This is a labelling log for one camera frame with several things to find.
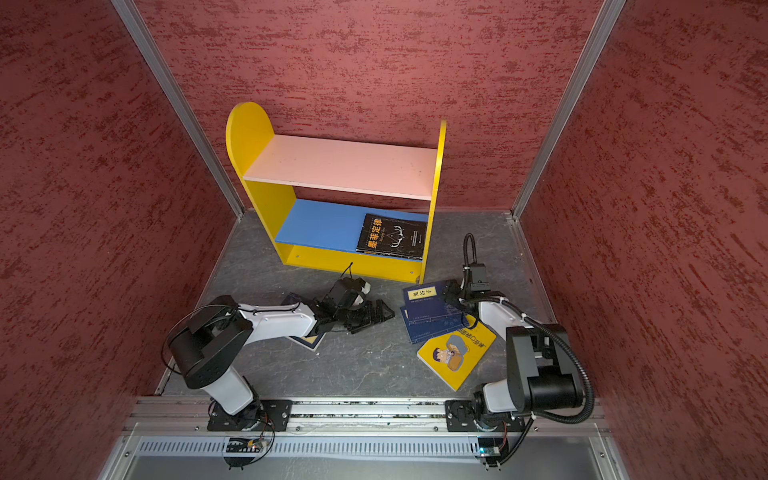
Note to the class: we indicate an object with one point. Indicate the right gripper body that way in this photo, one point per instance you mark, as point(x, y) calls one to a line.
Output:
point(456, 295)

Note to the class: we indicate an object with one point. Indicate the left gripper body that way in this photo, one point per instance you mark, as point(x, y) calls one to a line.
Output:
point(340, 311)

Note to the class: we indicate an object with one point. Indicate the yellow cartoon cover book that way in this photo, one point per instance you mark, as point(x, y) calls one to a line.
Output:
point(454, 356)

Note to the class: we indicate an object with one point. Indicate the black Murphy's law book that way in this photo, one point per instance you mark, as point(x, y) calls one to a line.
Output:
point(391, 237)

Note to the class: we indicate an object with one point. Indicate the navy book with label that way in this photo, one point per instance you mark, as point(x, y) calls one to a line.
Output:
point(425, 303)

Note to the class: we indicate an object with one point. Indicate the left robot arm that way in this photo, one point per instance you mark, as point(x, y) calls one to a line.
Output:
point(206, 342)

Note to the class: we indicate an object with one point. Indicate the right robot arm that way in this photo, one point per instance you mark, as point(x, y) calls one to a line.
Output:
point(544, 377)

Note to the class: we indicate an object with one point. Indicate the navy book underneath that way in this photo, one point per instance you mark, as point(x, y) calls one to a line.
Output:
point(421, 330)

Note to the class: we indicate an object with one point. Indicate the small navy book left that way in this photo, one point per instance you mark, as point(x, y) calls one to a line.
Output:
point(311, 343)

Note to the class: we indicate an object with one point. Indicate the yellow pink blue bookshelf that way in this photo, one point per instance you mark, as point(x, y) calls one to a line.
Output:
point(326, 235)

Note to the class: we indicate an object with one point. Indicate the right circuit board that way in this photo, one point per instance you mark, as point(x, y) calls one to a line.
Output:
point(494, 448)

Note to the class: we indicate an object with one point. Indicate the circuit board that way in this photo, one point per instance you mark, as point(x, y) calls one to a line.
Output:
point(245, 446)
point(494, 448)

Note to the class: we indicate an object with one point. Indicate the left circuit board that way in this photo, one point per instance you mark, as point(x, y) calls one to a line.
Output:
point(245, 446)

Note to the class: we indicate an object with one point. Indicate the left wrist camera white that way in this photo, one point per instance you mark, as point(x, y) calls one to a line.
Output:
point(359, 285)

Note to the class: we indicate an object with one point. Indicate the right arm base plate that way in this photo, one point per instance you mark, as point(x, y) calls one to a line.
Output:
point(474, 416)

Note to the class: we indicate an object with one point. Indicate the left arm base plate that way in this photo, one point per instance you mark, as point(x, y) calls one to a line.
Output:
point(257, 416)

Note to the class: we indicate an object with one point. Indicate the aluminium mounting rail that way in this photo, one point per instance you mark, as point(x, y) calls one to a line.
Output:
point(190, 415)

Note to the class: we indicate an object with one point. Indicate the right aluminium corner post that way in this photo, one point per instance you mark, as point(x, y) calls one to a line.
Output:
point(600, 32)

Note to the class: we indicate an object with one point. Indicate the aluminium corner post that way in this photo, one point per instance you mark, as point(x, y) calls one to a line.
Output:
point(133, 21)
point(600, 32)

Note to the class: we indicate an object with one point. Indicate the left aluminium corner post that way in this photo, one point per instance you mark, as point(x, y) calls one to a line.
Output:
point(133, 21)

